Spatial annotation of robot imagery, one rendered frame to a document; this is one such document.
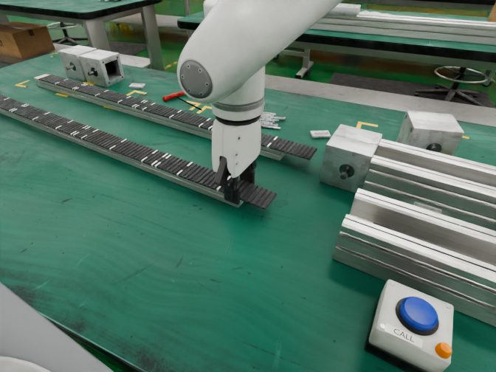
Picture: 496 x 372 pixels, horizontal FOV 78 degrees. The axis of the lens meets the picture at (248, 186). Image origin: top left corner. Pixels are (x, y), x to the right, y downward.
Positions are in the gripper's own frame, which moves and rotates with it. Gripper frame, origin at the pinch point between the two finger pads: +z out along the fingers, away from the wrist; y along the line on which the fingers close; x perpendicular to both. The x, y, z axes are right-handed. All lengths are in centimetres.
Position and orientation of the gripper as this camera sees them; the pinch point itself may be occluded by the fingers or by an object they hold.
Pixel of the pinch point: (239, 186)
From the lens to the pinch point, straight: 59.8
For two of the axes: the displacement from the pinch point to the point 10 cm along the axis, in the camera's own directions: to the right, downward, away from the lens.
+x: 8.7, 3.1, -3.9
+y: -5.0, 5.5, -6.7
